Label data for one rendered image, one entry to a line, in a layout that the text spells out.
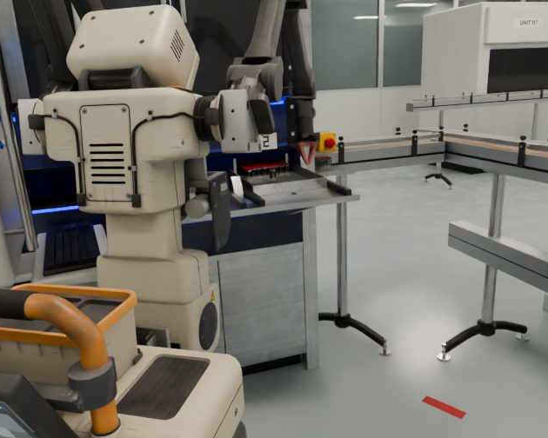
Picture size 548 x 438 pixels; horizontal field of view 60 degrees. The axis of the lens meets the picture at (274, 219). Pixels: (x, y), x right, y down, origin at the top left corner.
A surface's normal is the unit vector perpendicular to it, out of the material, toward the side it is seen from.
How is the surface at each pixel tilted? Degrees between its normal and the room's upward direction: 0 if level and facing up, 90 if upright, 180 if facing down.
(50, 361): 92
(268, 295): 90
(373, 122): 90
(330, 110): 90
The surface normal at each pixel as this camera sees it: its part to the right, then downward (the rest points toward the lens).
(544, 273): -0.95, 0.13
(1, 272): 0.40, 0.24
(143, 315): -0.26, 0.15
